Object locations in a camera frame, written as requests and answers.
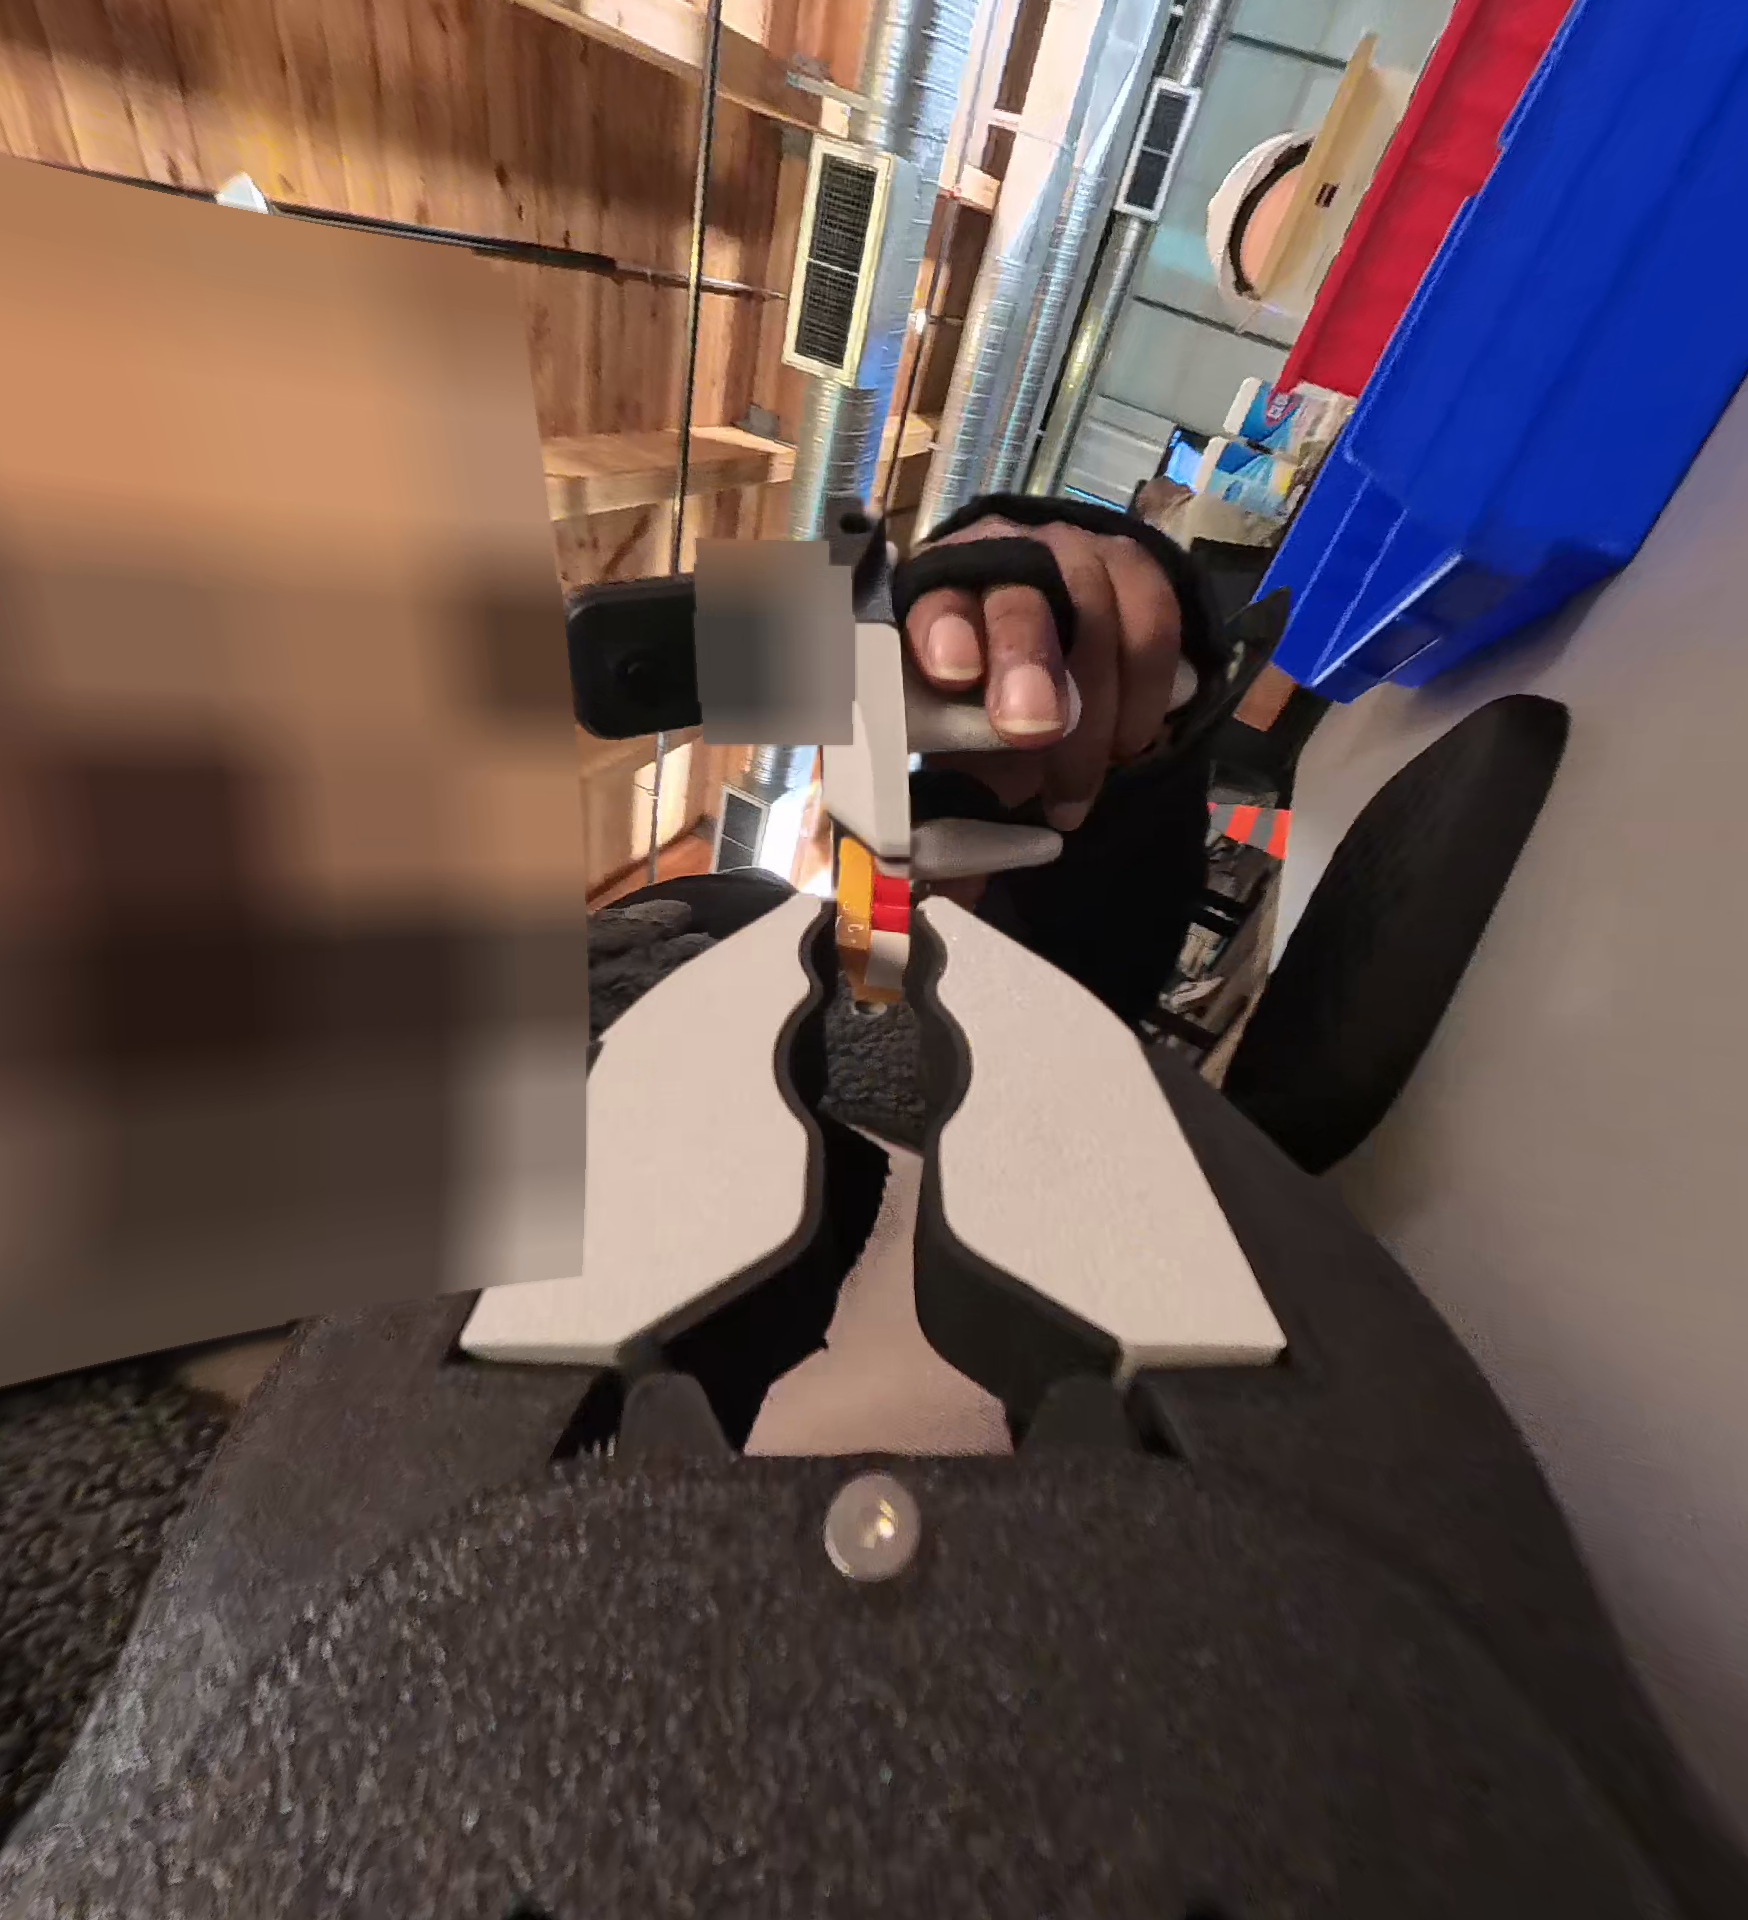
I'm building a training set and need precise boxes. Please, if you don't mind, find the white vent grille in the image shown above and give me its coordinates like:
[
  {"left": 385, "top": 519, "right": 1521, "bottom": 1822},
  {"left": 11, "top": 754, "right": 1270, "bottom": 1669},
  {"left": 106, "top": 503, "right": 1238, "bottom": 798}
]
[
  {"left": 782, "top": 134, "right": 895, "bottom": 380},
  {"left": 1114, "top": 78, "right": 1203, "bottom": 220}
]

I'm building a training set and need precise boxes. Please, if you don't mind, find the white round fixture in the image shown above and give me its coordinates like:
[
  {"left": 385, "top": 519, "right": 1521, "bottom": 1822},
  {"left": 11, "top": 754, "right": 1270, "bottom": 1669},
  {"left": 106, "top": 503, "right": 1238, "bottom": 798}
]
[{"left": 1204, "top": 36, "right": 1382, "bottom": 309}]

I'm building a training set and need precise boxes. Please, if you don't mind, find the silver air duct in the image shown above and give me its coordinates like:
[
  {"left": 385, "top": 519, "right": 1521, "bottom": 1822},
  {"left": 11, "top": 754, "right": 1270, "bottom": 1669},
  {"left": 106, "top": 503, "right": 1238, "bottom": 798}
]
[
  {"left": 792, "top": 0, "right": 973, "bottom": 547},
  {"left": 948, "top": 0, "right": 1237, "bottom": 503}
]

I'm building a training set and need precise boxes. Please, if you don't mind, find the orange and red lego assembly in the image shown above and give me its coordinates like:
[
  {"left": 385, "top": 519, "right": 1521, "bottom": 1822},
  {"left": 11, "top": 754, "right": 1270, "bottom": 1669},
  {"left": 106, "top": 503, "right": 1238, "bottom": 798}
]
[{"left": 834, "top": 837, "right": 916, "bottom": 1009}]

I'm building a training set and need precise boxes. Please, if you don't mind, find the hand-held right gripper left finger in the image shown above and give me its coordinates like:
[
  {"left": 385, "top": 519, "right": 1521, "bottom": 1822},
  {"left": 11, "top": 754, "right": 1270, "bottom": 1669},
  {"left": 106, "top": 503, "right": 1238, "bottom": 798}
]
[{"left": 458, "top": 894, "right": 878, "bottom": 1453}]

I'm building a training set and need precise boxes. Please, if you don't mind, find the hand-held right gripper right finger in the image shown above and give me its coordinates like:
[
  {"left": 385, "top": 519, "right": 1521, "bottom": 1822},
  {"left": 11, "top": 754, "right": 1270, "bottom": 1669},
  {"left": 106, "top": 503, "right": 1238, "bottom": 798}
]
[{"left": 911, "top": 894, "right": 1290, "bottom": 1448}]

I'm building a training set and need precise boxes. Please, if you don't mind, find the person's left hand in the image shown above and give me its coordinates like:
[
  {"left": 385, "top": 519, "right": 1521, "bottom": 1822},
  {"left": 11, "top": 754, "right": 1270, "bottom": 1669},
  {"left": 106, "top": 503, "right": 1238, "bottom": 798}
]
[{"left": 896, "top": 502, "right": 1207, "bottom": 830}]

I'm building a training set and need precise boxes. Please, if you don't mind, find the red plastic bin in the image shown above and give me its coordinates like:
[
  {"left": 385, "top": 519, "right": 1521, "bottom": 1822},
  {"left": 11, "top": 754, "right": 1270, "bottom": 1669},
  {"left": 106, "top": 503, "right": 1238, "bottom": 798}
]
[{"left": 1283, "top": 0, "right": 1579, "bottom": 395}]

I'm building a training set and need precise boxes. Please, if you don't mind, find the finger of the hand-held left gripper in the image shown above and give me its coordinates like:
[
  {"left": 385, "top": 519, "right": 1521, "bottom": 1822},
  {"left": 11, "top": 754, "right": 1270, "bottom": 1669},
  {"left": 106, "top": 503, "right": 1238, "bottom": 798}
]
[{"left": 821, "top": 618, "right": 919, "bottom": 885}]

